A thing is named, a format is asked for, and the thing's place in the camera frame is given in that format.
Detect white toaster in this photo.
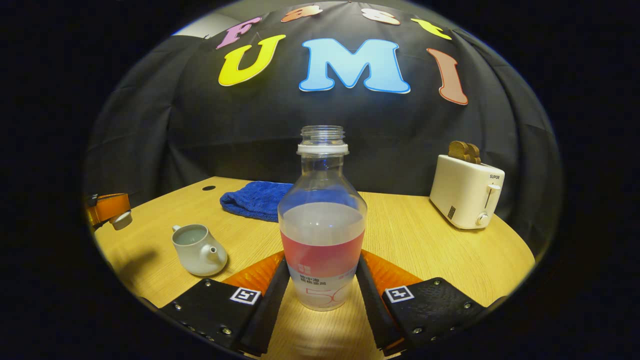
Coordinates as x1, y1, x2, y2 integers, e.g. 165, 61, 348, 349
429, 154, 506, 231

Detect clear plastic water bottle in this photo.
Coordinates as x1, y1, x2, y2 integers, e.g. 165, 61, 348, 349
277, 125, 368, 312

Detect blue towel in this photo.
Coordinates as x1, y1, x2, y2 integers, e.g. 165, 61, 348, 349
220, 181, 296, 223

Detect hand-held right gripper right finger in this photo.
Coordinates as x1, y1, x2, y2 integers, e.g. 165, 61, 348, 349
356, 250, 506, 357

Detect white teacup lid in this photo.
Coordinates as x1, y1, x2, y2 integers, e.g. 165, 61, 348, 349
110, 210, 134, 231

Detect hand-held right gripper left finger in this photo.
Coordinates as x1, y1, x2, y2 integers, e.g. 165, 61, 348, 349
140, 251, 292, 357

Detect brown toast slices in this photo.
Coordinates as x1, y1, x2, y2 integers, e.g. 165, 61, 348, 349
448, 140, 482, 165

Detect white ceramic teacup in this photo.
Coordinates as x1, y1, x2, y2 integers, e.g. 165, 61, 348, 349
171, 224, 229, 277

